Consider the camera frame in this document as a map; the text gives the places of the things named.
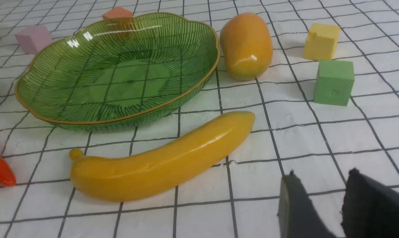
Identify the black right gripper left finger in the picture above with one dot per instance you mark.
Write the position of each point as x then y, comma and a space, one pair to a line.
297, 217

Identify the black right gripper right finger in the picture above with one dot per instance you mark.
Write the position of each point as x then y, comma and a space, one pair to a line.
370, 209

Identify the yellow toy banana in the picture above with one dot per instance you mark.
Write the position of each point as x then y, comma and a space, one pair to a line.
156, 171

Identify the orange toy mango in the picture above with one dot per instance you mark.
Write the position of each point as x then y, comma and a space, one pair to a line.
247, 46

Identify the green foam cube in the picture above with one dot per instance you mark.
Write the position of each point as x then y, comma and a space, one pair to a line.
334, 82

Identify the yellow foam cube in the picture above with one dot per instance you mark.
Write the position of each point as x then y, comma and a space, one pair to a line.
321, 42

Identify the green leaf-shaped glass plate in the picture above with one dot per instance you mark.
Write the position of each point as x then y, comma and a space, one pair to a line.
120, 73

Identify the orange foam cube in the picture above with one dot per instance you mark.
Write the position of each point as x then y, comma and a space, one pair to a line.
117, 12

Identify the pink foam cube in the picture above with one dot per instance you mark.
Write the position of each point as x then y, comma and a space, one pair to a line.
32, 39

